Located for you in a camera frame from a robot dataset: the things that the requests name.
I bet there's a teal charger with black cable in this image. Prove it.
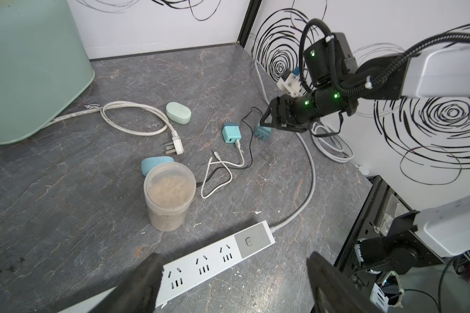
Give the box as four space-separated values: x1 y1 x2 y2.
253 123 272 142

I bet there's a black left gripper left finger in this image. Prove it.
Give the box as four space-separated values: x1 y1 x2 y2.
90 253 164 312

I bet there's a blue earbud case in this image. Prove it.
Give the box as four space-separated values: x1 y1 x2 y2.
140 156 174 177

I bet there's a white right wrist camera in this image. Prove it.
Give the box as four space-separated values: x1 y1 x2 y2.
277 69 304 98

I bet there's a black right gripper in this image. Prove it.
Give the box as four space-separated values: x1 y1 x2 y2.
259 92 339 133

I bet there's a grey power strip cord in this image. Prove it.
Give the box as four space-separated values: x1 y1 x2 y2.
253 58 355 233

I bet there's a white short usb cable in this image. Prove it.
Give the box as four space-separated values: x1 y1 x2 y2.
200 140 245 200

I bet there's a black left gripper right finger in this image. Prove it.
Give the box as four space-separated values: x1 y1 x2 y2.
306 252 380 312

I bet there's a white power strip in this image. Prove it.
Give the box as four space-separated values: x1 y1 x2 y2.
63 220 276 312

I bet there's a mint green toaster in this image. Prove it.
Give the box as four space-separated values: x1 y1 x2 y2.
0 1 95 145

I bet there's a mint green earbud case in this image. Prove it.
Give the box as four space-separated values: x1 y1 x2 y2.
166 102 192 125

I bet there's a white toaster power cord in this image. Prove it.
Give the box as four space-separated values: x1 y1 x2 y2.
42 100 185 156

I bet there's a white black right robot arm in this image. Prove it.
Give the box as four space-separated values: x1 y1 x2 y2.
259 18 470 133

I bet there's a teal charger with white cable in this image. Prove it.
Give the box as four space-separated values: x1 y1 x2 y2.
221 122 242 143

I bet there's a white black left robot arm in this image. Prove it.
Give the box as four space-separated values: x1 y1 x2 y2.
92 196 470 312

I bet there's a black usb cable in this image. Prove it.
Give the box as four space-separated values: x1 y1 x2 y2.
196 106 264 188

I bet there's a clear plastic grain jar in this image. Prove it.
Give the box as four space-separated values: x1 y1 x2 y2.
144 162 197 232

